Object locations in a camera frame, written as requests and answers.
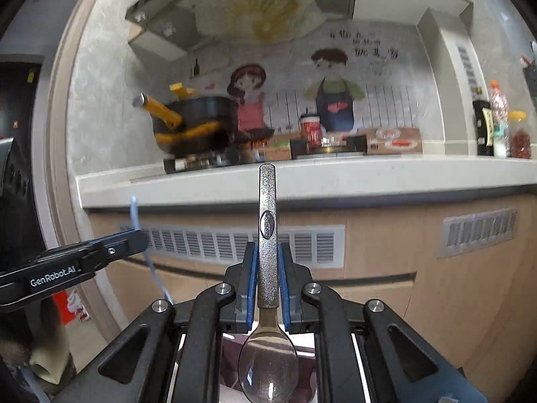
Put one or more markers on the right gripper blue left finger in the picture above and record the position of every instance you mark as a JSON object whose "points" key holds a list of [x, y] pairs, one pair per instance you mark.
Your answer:
{"points": [[137, 365]]}

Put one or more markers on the black yellow cooking pot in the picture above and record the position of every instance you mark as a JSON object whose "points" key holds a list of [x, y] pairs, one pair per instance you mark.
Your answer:
{"points": [[193, 124]]}

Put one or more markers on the short grey vent grille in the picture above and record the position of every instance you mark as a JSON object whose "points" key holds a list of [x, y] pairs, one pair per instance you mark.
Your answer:
{"points": [[465, 234]]}

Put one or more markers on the red paper cup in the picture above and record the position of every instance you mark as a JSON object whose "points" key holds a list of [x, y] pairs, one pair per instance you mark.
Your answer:
{"points": [[310, 129]]}

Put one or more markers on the maroon plastic utensil caddy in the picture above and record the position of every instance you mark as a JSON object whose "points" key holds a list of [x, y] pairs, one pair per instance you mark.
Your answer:
{"points": [[258, 375]]}

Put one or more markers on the blue plastic spoon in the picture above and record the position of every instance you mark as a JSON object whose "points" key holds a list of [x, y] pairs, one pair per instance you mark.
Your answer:
{"points": [[134, 218]]}

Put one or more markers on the range hood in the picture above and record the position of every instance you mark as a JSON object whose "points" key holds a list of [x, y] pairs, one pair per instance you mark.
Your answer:
{"points": [[171, 29]]}

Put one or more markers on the white lace tablecloth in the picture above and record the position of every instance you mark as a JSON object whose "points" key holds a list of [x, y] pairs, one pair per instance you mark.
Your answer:
{"points": [[211, 374]]}

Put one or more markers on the yellow lid jar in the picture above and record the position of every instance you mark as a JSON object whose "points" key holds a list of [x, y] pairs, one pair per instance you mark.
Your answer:
{"points": [[520, 138]]}

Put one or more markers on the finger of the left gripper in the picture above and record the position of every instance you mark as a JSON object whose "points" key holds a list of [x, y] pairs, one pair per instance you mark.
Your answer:
{"points": [[117, 247]]}

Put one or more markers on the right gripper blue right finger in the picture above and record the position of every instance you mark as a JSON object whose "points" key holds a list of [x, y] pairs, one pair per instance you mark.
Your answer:
{"points": [[365, 352]]}

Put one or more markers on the gas stove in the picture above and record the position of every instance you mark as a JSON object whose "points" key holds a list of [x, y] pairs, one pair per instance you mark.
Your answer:
{"points": [[293, 149]]}

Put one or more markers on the dark soy sauce bottle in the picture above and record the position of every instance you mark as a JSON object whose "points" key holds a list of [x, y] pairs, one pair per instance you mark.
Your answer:
{"points": [[483, 122]]}

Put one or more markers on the orange cap drink bottle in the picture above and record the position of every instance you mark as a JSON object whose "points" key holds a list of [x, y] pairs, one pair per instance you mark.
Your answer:
{"points": [[500, 112]]}

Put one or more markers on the stainless steel spoon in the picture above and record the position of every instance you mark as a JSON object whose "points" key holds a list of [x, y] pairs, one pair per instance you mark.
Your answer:
{"points": [[268, 332]]}

